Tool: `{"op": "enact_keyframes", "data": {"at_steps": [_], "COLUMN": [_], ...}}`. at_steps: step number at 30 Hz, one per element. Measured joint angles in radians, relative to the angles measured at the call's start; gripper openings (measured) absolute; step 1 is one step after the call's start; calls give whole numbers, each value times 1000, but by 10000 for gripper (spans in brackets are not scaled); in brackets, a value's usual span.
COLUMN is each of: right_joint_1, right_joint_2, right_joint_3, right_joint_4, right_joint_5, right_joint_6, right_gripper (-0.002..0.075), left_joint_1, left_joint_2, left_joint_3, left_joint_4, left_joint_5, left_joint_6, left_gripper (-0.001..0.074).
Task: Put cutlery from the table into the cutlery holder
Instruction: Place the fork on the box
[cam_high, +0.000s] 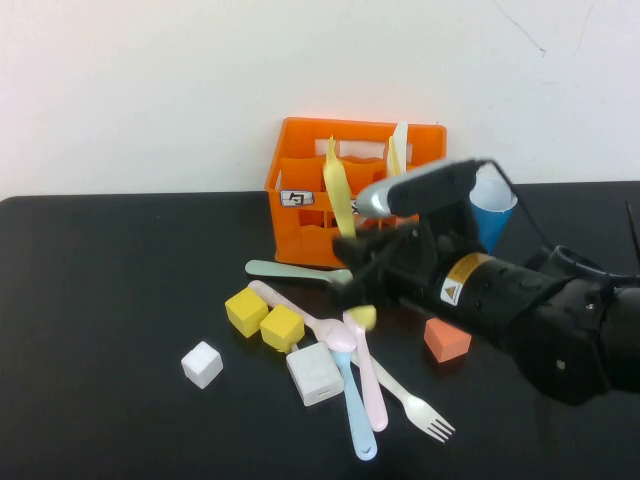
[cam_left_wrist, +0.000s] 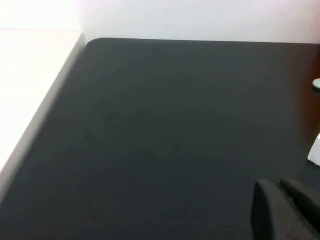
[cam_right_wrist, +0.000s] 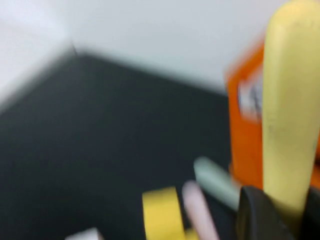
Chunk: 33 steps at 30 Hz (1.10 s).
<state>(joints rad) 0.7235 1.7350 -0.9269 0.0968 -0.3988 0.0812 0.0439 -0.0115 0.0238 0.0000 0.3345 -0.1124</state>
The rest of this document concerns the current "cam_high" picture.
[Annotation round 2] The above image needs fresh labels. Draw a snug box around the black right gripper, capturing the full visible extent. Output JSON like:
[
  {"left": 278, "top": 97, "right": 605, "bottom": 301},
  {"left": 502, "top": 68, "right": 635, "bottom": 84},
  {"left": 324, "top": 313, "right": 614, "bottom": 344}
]
[{"left": 332, "top": 219, "right": 481, "bottom": 314}]

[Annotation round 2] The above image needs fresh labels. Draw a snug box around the orange foam cube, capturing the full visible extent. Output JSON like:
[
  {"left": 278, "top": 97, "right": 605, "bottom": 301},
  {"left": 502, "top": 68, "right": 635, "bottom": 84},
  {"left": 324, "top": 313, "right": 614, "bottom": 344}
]
[{"left": 423, "top": 318, "right": 473, "bottom": 364}]

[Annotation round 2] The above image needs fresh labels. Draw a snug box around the pale yellow cutlery piece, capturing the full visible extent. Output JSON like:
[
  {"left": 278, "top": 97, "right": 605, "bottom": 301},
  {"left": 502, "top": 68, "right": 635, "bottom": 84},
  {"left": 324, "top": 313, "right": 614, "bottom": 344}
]
[{"left": 386, "top": 135, "right": 402, "bottom": 177}]

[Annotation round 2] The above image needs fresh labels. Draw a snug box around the white power adapter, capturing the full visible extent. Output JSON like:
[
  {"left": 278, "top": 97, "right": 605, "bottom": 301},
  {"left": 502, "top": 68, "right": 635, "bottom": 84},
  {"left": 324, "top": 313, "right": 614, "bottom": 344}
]
[{"left": 285, "top": 341, "right": 346, "bottom": 407}]

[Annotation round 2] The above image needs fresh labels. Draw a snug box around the cream plastic cutlery piece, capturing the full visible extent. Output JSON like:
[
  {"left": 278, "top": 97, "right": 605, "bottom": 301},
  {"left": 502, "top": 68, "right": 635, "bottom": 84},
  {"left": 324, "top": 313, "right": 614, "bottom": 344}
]
[{"left": 393, "top": 121, "right": 410, "bottom": 174}]

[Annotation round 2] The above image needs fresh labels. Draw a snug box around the white foam cube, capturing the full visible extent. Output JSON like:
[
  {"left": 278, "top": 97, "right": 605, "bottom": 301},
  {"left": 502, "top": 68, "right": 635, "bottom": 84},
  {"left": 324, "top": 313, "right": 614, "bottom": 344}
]
[{"left": 180, "top": 340, "right": 224, "bottom": 390}]

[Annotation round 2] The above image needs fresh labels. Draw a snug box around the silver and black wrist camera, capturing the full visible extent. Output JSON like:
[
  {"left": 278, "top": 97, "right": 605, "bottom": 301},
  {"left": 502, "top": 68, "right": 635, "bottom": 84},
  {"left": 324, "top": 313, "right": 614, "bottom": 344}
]
[{"left": 355, "top": 159, "right": 481, "bottom": 221}]

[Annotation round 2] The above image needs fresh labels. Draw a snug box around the black camera cable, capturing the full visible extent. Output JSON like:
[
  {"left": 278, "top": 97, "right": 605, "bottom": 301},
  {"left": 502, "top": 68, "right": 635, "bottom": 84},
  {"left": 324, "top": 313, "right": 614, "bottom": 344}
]
[{"left": 469, "top": 158, "right": 551, "bottom": 251}]

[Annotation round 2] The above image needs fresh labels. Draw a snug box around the pink plastic spoon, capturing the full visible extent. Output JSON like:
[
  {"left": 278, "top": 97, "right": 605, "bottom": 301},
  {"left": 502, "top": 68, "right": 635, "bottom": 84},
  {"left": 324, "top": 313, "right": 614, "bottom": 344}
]
[{"left": 248, "top": 279, "right": 359, "bottom": 353}]

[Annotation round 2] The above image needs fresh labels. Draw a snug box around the thin black cable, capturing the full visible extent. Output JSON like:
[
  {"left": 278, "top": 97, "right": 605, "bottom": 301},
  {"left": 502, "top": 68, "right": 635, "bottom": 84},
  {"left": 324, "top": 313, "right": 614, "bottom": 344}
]
[{"left": 624, "top": 201, "right": 640, "bottom": 264}]

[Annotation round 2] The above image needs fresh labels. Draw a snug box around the blue paper cone cup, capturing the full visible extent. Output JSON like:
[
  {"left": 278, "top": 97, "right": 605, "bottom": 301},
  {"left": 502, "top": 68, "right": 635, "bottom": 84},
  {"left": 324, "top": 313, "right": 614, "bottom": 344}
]
[{"left": 468, "top": 167, "right": 519, "bottom": 255}]

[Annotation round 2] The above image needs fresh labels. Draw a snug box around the pink plastic fork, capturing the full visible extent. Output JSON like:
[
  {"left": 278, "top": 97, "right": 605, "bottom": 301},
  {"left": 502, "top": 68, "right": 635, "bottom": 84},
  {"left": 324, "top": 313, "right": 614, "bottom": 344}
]
[{"left": 343, "top": 310, "right": 390, "bottom": 432}]

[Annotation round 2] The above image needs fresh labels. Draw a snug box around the cream plastic fork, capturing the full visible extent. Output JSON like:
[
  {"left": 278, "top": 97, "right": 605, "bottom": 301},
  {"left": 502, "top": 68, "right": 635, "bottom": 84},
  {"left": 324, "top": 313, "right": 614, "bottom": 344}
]
[{"left": 349, "top": 349, "right": 457, "bottom": 445}]

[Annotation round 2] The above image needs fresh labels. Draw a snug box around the green plastic spoon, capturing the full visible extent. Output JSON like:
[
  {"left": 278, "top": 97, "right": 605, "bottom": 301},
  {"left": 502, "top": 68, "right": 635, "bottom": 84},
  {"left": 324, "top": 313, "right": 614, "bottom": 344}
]
[{"left": 244, "top": 258, "right": 354, "bottom": 290}]

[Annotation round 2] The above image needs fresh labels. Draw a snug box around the orange plastic cutlery crate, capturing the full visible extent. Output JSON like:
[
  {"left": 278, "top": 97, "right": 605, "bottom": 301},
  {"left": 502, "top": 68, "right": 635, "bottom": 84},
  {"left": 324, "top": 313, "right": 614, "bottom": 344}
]
[{"left": 264, "top": 117, "right": 448, "bottom": 269}]

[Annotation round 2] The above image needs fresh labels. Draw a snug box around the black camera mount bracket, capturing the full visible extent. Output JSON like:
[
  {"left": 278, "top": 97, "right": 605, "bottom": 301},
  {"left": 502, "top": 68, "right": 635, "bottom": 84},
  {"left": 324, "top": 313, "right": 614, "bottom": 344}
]
[{"left": 417, "top": 197, "right": 485, "bottom": 251}]

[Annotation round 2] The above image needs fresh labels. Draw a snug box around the yellow foam cube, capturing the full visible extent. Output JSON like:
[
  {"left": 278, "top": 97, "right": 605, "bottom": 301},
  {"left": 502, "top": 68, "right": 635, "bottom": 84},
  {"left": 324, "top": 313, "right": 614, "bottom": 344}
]
[
  {"left": 259, "top": 303, "right": 305, "bottom": 352},
  {"left": 224, "top": 286, "right": 270, "bottom": 337}
]

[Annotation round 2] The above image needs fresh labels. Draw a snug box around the yellow plastic spoon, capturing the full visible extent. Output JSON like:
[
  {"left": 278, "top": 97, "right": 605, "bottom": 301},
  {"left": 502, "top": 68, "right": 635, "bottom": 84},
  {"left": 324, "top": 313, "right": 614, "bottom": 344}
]
[{"left": 322, "top": 159, "right": 377, "bottom": 332}]

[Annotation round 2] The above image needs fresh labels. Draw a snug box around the blue plastic fork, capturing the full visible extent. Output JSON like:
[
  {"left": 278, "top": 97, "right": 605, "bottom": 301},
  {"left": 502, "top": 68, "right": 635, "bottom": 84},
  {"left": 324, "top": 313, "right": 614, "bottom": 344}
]
[{"left": 330, "top": 349, "right": 379, "bottom": 462}]

